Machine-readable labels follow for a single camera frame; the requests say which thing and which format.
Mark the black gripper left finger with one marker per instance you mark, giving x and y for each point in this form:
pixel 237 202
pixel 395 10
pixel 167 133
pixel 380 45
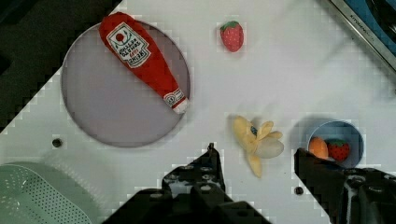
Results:
pixel 190 194

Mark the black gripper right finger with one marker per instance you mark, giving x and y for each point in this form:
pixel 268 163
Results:
pixel 348 195

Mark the yellow plush peeled banana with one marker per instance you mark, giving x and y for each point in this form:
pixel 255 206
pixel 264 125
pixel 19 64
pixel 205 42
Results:
pixel 258 143

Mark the small strawberry in cup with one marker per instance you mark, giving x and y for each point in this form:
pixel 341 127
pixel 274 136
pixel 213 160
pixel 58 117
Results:
pixel 338 149

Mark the orange plush fruit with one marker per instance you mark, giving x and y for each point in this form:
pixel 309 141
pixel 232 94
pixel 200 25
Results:
pixel 318 147

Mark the blue cup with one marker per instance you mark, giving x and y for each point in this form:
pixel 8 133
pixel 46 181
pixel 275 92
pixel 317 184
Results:
pixel 339 129

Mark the grey round plate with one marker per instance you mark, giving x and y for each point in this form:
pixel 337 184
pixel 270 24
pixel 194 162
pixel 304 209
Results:
pixel 108 102

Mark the green perforated colander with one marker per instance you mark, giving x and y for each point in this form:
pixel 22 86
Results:
pixel 34 193

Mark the red plush strawberry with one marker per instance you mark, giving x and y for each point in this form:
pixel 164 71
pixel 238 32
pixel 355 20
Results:
pixel 232 35

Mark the red plush ketchup bottle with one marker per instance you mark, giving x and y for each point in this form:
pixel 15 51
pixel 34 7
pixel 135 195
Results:
pixel 129 41

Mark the silver toaster oven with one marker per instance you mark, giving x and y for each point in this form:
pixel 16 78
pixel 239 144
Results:
pixel 374 22

